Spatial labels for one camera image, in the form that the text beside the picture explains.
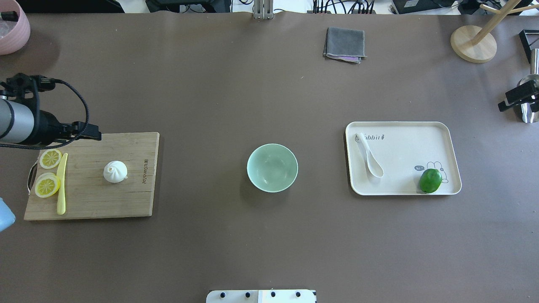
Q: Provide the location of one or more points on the lemon slice handle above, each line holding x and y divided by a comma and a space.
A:
50, 158
47, 185

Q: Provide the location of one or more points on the wooden mug tree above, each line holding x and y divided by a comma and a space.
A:
475, 44

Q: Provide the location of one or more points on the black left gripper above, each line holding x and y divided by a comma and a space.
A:
49, 128

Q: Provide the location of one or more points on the lemon slice near handle bottom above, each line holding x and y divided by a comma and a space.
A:
47, 185

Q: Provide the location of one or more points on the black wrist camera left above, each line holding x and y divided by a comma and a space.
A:
21, 84

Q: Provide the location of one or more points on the wooden cutting board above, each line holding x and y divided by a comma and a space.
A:
89, 195

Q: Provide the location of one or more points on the cream rabbit tray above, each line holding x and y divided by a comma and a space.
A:
404, 150

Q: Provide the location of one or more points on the lemon slice near handle top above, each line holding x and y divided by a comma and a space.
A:
50, 158

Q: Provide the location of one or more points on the green lime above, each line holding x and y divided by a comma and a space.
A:
430, 180

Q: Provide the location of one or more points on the pink ribbed bowl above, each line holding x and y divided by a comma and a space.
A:
14, 37

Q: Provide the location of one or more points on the grey folded cloth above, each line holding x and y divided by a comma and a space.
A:
344, 44

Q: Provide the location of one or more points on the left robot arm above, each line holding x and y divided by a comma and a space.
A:
23, 128

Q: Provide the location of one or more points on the metal scoop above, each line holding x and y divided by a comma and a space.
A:
529, 107

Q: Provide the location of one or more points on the light green ceramic bowl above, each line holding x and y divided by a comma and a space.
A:
272, 168

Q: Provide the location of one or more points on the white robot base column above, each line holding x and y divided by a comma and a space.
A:
262, 296

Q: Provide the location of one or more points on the white ceramic spoon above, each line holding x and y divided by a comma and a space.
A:
372, 164

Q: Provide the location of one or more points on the white steamed bun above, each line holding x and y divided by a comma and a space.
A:
115, 172

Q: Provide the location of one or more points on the yellow plastic knife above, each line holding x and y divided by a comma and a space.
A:
60, 173

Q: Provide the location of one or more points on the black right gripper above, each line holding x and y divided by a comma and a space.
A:
521, 96

